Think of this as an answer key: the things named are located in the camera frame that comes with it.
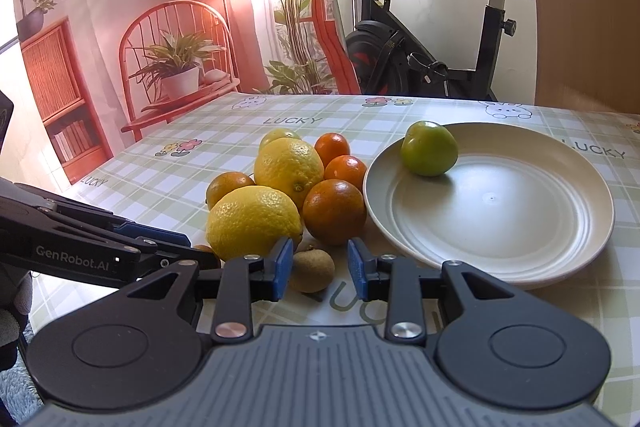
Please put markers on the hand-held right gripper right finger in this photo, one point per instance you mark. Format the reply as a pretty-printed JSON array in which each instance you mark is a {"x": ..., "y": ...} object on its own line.
[{"x": 357, "y": 269}]

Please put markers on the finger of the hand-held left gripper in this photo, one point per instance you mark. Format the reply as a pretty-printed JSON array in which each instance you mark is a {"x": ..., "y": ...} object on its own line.
[
  {"x": 145, "y": 232},
  {"x": 200, "y": 263}
]

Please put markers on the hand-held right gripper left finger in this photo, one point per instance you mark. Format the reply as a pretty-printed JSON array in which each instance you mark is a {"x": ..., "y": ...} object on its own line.
[{"x": 282, "y": 269}]

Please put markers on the brown longan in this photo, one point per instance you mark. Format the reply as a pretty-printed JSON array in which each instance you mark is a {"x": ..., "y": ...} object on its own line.
[
  {"x": 312, "y": 269},
  {"x": 202, "y": 250}
]

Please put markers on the large yellow lemon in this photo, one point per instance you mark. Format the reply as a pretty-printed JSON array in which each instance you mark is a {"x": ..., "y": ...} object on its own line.
[{"x": 252, "y": 222}]

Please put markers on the dark orange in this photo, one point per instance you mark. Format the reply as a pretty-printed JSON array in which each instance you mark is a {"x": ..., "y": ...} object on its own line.
[{"x": 334, "y": 211}]

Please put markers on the small orange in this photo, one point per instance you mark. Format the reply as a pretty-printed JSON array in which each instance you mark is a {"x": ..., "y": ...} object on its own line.
[
  {"x": 225, "y": 187},
  {"x": 347, "y": 169},
  {"x": 332, "y": 147}
]

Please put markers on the yellow-green round fruit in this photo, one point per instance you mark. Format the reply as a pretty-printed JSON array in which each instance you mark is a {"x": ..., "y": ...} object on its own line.
[{"x": 275, "y": 136}]

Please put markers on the beige plate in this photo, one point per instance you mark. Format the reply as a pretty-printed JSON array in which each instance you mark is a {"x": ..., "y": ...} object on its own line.
[{"x": 500, "y": 217}]

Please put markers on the person's left hand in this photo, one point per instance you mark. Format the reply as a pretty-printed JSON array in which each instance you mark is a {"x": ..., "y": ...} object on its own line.
[{"x": 12, "y": 307}]

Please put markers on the green round fruit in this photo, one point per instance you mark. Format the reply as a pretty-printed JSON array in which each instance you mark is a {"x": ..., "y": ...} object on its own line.
[{"x": 429, "y": 148}]

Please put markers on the blue fluffy cloth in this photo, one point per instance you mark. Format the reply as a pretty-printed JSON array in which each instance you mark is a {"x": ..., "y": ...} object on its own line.
[{"x": 15, "y": 397}]

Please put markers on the black exercise bike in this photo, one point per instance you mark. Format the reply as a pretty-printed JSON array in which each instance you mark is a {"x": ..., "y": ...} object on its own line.
[{"x": 380, "y": 52}]

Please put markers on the wooden board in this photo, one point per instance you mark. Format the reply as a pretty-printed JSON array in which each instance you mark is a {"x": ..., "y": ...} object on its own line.
[{"x": 585, "y": 7}]

